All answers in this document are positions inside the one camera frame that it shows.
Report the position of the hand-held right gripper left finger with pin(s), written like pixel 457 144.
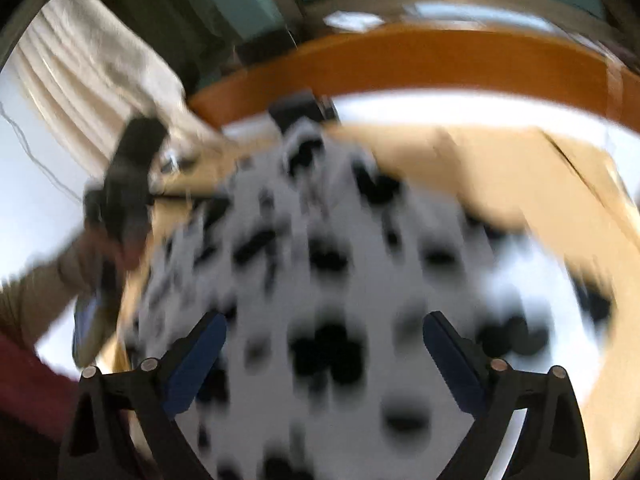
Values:
pixel 192 365

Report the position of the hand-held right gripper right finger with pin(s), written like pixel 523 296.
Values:
pixel 452 365

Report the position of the cow print fleece garment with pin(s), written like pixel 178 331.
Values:
pixel 350 260

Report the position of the person's left forearm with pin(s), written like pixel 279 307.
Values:
pixel 35 300

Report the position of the person's left hand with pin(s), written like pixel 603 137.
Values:
pixel 107 250

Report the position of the cream curtain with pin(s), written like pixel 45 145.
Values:
pixel 90 60

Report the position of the dark red clothing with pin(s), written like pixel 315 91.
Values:
pixel 30 390

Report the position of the window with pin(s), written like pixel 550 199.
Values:
pixel 240 5

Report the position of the tan paw print blanket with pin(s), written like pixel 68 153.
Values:
pixel 550 185

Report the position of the white mattress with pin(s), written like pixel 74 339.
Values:
pixel 450 105

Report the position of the wooden headboard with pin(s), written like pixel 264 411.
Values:
pixel 425 60

